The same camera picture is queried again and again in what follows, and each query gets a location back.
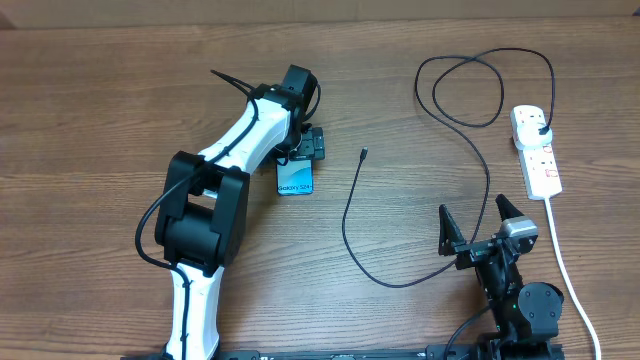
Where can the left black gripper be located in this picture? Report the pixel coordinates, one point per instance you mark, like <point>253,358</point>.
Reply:
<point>310,146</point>

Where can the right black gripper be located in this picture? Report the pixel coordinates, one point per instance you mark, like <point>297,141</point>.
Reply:
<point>449,242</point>

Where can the Galaxy smartphone with blue screen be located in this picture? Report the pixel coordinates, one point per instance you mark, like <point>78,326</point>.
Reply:
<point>295,178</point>

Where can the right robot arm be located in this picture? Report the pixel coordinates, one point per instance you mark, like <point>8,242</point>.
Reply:
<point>526,315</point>

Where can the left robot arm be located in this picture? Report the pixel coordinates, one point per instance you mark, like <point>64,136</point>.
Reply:
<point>202,211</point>

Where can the white charger adapter plug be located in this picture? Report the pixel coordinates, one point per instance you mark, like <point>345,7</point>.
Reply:
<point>531,136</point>

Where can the white power strip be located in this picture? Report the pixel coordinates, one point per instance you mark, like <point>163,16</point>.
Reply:
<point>539,167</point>

